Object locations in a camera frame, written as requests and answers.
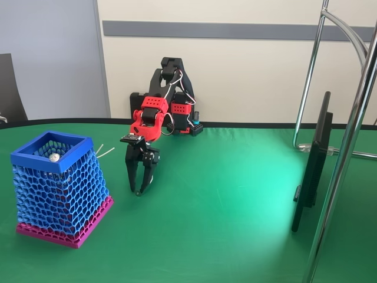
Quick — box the black gripper camera mount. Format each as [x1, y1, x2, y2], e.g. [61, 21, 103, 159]
[120, 134, 147, 146]

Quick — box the grey wall rail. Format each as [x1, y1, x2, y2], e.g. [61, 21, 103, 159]
[102, 19, 369, 42]

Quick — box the black plastic tool case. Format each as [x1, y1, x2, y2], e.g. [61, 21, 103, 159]
[130, 92, 177, 120]

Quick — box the green cloth with black border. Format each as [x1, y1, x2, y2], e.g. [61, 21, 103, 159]
[0, 117, 377, 283]

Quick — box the chrome tube stand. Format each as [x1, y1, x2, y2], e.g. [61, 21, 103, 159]
[292, 0, 377, 283]

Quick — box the white cable tie with disc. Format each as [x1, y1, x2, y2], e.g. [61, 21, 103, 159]
[134, 174, 155, 198]

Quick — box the blue and magenta lattice basket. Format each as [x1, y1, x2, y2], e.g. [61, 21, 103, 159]
[10, 130, 115, 250]

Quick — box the black LED light panel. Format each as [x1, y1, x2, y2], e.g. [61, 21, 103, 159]
[291, 91, 335, 233]

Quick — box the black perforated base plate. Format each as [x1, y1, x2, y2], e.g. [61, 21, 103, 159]
[167, 122, 204, 137]

